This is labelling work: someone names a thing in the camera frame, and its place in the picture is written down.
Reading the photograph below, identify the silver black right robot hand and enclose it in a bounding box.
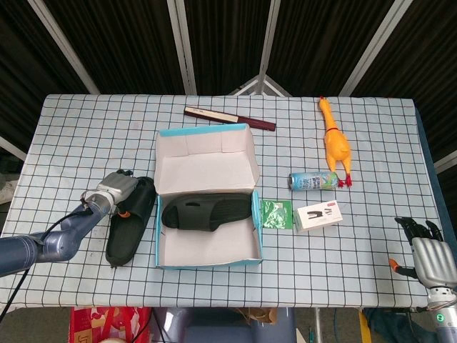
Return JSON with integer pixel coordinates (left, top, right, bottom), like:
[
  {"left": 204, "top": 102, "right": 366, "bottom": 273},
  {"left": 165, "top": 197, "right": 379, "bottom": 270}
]
[{"left": 388, "top": 216, "right": 456, "bottom": 287}]

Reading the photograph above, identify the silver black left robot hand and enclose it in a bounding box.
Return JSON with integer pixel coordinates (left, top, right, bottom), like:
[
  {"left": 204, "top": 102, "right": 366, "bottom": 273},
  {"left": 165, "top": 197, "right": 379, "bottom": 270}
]
[{"left": 96, "top": 168, "right": 141, "bottom": 218}]

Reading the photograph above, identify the black rubber slipper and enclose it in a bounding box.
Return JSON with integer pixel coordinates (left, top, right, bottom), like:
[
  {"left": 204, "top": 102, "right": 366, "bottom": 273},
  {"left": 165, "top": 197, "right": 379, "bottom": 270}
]
[
  {"left": 161, "top": 194, "right": 253, "bottom": 233},
  {"left": 105, "top": 175, "right": 157, "bottom": 268}
]

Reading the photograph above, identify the light blue shoe box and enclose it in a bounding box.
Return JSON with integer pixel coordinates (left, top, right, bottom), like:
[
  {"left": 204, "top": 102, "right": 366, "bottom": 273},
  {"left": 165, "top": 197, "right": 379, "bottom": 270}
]
[{"left": 154, "top": 123, "right": 264, "bottom": 269}]

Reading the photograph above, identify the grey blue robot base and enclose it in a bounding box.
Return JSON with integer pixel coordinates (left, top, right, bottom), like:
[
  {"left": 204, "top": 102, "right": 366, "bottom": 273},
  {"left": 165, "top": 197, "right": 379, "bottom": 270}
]
[{"left": 151, "top": 307, "right": 297, "bottom": 343}]

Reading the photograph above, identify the small white product box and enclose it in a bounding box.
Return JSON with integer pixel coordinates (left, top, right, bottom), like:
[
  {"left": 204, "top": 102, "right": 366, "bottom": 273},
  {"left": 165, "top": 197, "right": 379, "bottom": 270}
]
[{"left": 293, "top": 199, "right": 344, "bottom": 232}]

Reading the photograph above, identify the blue checkered tablecloth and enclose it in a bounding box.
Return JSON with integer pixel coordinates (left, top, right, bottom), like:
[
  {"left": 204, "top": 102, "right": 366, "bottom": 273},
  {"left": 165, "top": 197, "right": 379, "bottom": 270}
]
[{"left": 0, "top": 93, "right": 453, "bottom": 314}]

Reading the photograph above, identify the grey metal table leg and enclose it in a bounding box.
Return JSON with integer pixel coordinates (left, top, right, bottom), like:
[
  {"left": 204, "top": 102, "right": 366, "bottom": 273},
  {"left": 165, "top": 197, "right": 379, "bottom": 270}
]
[{"left": 312, "top": 307, "right": 322, "bottom": 343}]

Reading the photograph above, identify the black curtain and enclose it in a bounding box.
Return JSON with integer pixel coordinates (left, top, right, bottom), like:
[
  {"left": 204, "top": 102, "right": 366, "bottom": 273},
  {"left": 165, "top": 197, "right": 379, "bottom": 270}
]
[{"left": 0, "top": 0, "right": 457, "bottom": 172}]

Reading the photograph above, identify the blue green drink can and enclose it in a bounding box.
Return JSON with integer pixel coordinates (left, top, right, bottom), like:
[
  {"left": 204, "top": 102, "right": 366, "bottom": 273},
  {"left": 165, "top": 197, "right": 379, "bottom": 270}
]
[{"left": 288, "top": 171, "right": 340, "bottom": 192}]

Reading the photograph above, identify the yellow rubber chicken toy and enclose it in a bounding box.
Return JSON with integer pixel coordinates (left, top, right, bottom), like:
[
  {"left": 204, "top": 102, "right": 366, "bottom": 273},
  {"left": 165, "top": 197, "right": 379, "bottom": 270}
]
[{"left": 318, "top": 95, "right": 353, "bottom": 189}]

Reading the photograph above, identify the green foil packet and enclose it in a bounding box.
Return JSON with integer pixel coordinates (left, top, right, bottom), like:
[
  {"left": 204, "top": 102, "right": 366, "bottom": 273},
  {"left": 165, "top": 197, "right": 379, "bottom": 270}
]
[{"left": 259, "top": 199, "right": 293, "bottom": 230}]

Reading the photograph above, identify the brown paper bag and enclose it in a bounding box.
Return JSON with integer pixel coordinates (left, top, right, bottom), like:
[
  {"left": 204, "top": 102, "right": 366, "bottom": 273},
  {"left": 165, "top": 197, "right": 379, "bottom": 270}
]
[{"left": 237, "top": 307, "right": 278, "bottom": 324}]

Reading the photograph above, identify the white metal frame rail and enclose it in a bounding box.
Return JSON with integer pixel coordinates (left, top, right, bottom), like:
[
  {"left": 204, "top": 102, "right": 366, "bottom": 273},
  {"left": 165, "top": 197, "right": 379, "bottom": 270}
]
[
  {"left": 0, "top": 135, "right": 28, "bottom": 161},
  {"left": 433, "top": 149, "right": 457, "bottom": 174}
]

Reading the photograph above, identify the white metal frame post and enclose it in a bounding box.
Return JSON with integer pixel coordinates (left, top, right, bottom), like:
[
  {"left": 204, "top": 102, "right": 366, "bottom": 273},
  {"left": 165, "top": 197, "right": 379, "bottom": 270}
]
[
  {"left": 26, "top": 0, "right": 100, "bottom": 96},
  {"left": 166, "top": 0, "right": 198, "bottom": 96},
  {"left": 257, "top": 0, "right": 282, "bottom": 78},
  {"left": 338, "top": 0, "right": 413, "bottom": 96}
]

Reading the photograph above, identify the white triangular frame brace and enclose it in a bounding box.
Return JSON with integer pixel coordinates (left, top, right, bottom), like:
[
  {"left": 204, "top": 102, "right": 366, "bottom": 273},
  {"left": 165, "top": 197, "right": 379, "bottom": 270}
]
[{"left": 228, "top": 74, "right": 293, "bottom": 97}]

